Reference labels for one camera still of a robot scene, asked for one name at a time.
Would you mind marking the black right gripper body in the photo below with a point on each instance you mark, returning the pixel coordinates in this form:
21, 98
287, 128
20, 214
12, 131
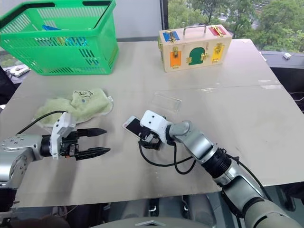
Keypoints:
149, 139

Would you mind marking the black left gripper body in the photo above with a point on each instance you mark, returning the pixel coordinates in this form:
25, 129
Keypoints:
69, 146

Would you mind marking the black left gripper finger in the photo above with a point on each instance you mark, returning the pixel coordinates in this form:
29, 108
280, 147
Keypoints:
91, 132
95, 152

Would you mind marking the white smartphone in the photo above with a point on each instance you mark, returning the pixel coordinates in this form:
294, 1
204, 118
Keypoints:
133, 125

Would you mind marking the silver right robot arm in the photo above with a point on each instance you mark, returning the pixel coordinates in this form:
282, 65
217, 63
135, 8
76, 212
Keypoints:
199, 142

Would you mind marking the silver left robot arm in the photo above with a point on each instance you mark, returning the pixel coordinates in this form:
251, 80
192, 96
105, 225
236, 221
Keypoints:
16, 152

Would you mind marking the clear plastic phone case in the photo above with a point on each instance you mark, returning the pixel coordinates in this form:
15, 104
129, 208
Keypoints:
166, 102

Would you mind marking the pale green plush towel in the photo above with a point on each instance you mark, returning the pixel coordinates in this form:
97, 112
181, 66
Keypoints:
92, 104

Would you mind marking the black table clamp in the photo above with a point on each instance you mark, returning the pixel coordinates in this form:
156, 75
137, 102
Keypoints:
185, 203
153, 206

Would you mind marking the white power strip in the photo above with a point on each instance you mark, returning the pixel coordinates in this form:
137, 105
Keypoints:
20, 71

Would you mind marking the wooden lock box coloured doors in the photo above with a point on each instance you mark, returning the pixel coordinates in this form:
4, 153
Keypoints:
192, 45

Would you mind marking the green plastic shopping basket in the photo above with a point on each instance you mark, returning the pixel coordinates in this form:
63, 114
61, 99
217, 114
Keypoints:
28, 42

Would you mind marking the blue packet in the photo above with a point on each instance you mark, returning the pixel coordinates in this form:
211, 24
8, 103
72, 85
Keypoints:
51, 28

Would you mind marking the black side desk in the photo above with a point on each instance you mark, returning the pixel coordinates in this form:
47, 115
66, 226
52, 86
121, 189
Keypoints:
282, 63

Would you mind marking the small white box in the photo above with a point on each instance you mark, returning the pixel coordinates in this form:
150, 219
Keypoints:
287, 56

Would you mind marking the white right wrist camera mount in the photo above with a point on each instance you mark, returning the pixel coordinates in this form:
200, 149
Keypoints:
153, 121

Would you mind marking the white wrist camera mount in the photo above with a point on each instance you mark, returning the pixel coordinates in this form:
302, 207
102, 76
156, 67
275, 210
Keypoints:
153, 121
62, 126

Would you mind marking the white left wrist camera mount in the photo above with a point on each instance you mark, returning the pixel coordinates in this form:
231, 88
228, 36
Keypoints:
62, 126

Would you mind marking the dark window frame post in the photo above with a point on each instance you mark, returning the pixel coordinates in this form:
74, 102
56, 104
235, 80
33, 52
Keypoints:
164, 14

